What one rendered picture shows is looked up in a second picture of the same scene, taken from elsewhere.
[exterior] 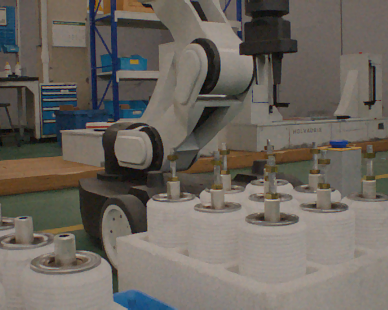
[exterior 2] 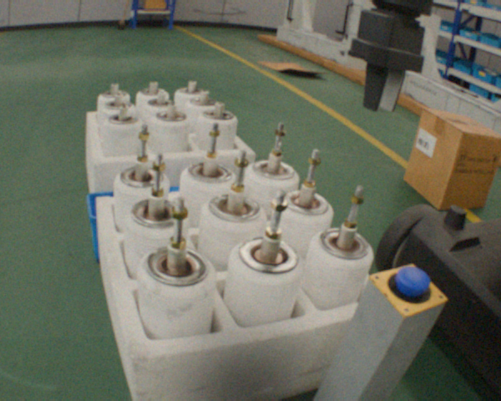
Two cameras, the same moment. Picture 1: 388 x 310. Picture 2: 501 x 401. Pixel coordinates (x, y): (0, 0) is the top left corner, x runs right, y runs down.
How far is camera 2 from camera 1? 1.22 m
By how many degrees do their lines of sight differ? 97
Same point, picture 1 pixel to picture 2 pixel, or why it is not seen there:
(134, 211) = (400, 219)
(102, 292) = (106, 133)
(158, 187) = (444, 224)
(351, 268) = (108, 251)
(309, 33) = not seen: outside the picture
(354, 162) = (381, 322)
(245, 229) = not seen: hidden behind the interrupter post
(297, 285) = (101, 210)
